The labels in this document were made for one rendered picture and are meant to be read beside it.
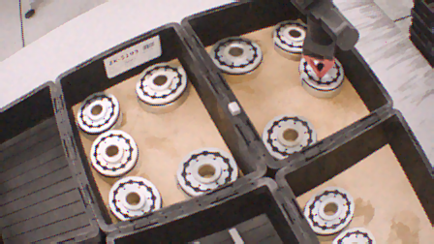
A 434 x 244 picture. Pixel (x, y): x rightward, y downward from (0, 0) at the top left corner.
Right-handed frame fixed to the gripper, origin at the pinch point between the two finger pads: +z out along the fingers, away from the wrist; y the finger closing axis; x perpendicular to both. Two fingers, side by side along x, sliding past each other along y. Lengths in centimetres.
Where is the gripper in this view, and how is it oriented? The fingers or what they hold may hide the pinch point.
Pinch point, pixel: (322, 65)
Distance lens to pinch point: 113.7
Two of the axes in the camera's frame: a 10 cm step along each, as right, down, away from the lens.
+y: 3.5, -7.7, 5.3
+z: 0.9, 6.0, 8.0
